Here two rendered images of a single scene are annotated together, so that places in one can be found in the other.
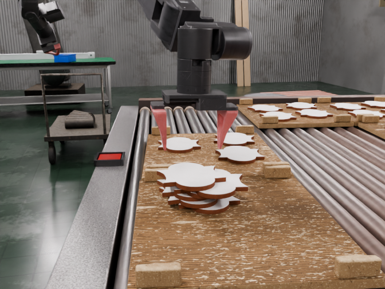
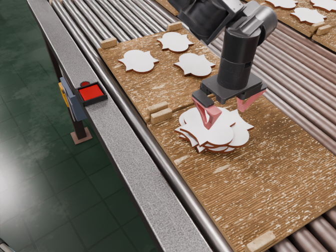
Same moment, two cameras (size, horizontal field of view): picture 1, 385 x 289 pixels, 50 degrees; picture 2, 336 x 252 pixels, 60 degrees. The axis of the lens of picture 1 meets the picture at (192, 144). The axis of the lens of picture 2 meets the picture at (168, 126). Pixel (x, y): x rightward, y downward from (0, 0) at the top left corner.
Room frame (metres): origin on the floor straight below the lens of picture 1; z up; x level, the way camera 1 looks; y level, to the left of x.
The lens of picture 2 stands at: (0.35, 0.29, 1.49)
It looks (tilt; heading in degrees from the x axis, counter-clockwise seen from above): 46 degrees down; 336
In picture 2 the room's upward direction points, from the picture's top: straight up
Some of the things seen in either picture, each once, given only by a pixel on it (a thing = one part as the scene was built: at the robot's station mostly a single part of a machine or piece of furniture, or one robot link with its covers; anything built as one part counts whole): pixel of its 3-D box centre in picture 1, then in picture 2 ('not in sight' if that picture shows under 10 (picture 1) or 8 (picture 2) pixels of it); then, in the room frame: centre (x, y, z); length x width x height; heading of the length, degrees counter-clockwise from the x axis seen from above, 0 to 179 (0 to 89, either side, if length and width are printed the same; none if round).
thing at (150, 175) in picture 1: (157, 175); (161, 115); (0.87, 0.08, 0.95); 0.06 x 0.02 x 0.03; 95
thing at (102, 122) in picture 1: (79, 111); not in sight; (4.26, 1.17, 0.44); 1.12 x 0.65 x 0.88; 7
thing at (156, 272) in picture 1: (158, 275); (260, 243); (0.48, 0.04, 0.95); 0.06 x 0.02 x 0.03; 95
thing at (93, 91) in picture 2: (110, 159); (91, 94); (1.07, 0.22, 0.92); 0.06 x 0.06 x 0.01; 5
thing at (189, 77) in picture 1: (193, 81); (233, 72); (0.70, 0.00, 1.17); 0.10 x 0.07 x 0.07; 100
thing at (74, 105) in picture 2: not in sight; (80, 96); (1.27, 0.25, 0.77); 0.14 x 0.11 x 0.18; 5
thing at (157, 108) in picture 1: (172, 122); (214, 108); (0.70, 0.03, 1.10); 0.07 x 0.07 x 0.09; 10
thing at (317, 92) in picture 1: (300, 97); not in sight; (7.60, -1.98, 0.06); 1.27 x 0.87 x 0.12; 103
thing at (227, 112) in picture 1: (212, 122); (240, 96); (0.71, -0.04, 1.10); 0.07 x 0.07 x 0.09; 10
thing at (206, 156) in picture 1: (209, 153); (167, 66); (1.10, -0.05, 0.93); 0.41 x 0.35 x 0.02; 4
